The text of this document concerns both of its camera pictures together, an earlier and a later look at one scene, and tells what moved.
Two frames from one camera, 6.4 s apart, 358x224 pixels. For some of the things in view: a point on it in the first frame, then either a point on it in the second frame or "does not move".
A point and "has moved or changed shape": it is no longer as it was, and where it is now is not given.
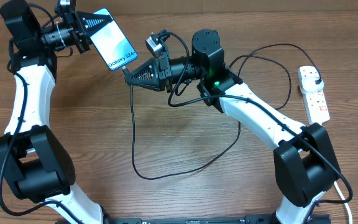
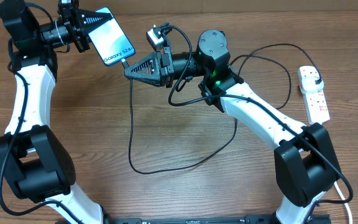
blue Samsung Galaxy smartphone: x=112 y=45 has moved or changed shape
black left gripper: x=86 y=20 does not move
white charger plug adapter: x=308 y=85 does not move
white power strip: x=316 y=102 does not move
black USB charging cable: x=239 y=111 → x=234 y=121
